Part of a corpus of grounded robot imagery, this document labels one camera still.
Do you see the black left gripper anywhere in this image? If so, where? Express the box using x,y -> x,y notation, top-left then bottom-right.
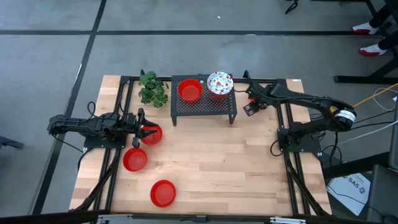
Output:
132,108 -> 159,149

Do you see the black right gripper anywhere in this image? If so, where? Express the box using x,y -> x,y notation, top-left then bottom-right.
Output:
244,80 -> 271,116

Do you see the green potted plant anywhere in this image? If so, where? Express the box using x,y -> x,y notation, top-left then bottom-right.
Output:
137,70 -> 170,109

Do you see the black perforated metal shelf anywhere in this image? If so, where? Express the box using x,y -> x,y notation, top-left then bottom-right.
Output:
170,73 -> 238,127

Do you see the black crossbar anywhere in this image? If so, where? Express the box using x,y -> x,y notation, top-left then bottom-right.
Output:
0,210 -> 398,224

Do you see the black desk foot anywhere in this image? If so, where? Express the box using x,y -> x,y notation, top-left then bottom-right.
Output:
333,51 -> 398,85

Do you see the black floor beam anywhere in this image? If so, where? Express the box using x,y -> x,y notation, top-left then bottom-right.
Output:
322,151 -> 391,179

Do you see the white and red shoe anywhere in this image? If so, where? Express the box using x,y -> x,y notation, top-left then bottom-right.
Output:
358,43 -> 388,58
351,21 -> 380,35

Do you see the white printed paper sheet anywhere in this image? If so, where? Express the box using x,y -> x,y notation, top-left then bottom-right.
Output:
326,172 -> 371,217

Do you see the dark chair foot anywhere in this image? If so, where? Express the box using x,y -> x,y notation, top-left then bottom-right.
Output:
0,135 -> 25,151

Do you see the grey panel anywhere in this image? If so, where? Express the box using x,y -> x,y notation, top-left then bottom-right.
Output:
389,96 -> 398,171

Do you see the person's leg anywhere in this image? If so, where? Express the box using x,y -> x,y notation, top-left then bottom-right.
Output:
368,2 -> 393,29
377,29 -> 398,51

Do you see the dark grey box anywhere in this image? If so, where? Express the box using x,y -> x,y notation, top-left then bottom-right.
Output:
366,164 -> 398,223

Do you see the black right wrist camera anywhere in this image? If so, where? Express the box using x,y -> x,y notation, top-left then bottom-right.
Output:
260,83 -> 280,102

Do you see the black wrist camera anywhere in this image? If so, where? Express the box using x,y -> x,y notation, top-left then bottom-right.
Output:
124,113 -> 138,134
260,83 -> 280,102

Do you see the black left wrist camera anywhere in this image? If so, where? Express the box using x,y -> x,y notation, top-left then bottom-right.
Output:
124,113 -> 138,134

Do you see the black aluminium table frame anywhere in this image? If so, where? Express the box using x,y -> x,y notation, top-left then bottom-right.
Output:
70,68 -> 332,218

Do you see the silver metal bracket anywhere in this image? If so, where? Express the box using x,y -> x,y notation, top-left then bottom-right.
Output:
96,213 -> 133,223
269,217 -> 307,224

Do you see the black cable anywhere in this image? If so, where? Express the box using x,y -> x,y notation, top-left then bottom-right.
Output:
284,0 -> 300,15

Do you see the white cable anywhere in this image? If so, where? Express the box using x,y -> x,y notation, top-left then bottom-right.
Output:
372,86 -> 398,112
337,119 -> 398,146

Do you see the yellow extension cable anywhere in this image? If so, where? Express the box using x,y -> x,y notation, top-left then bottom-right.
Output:
353,82 -> 398,109

